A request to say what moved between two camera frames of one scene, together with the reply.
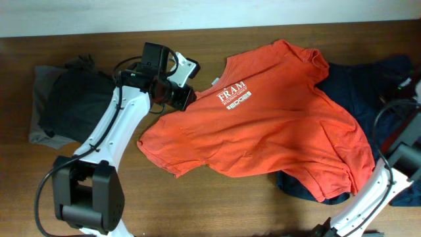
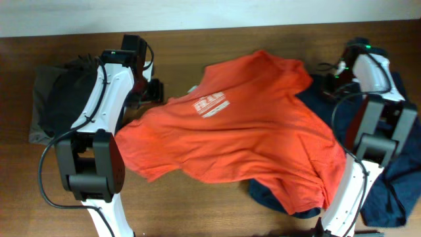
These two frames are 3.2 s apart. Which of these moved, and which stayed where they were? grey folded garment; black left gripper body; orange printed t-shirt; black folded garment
Moved: black left gripper body; orange printed t-shirt
Stayed: black folded garment; grey folded garment
